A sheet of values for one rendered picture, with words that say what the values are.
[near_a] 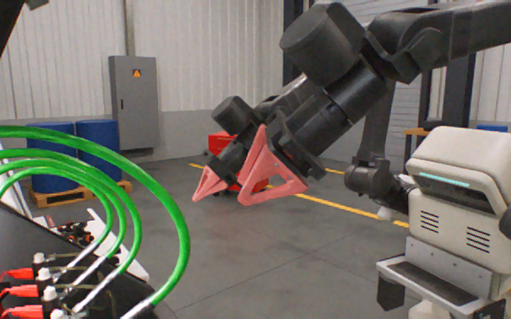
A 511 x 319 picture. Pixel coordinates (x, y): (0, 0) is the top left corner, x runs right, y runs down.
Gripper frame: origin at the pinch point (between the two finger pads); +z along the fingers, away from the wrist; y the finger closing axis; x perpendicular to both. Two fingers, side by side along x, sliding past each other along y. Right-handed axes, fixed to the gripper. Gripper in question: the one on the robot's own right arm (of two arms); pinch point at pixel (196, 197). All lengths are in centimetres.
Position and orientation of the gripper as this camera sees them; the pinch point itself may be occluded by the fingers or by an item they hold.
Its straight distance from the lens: 80.2
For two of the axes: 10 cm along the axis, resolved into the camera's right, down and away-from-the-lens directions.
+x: 3.5, 1.9, -9.2
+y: -6.5, -6.6, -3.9
